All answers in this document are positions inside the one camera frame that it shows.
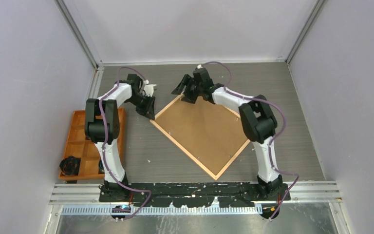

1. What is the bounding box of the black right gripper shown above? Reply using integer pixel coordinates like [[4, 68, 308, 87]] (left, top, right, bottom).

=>
[[171, 74, 203, 104]]

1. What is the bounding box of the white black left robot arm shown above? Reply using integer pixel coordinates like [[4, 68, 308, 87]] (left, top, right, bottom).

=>
[[84, 74, 156, 202]]

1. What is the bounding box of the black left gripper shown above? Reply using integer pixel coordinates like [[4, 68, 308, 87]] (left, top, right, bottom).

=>
[[127, 94, 156, 120]]

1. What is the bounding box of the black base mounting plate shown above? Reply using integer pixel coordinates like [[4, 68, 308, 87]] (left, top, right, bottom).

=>
[[98, 182, 290, 208]]

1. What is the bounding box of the orange compartment tray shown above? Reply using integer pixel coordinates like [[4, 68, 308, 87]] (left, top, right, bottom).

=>
[[58, 108, 127, 181]]

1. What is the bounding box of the light wooden picture frame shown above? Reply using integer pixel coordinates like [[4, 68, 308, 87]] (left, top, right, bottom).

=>
[[150, 94, 251, 181]]

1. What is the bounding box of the aluminium rail front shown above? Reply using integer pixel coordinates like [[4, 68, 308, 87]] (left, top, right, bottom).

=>
[[50, 181, 342, 217]]

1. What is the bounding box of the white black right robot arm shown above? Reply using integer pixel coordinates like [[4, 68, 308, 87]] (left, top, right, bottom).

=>
[[172, 68, 287, 200]]

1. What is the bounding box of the black coiled cable roll front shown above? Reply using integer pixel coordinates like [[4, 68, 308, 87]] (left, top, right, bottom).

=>
[[59, 156, 81, 177]]

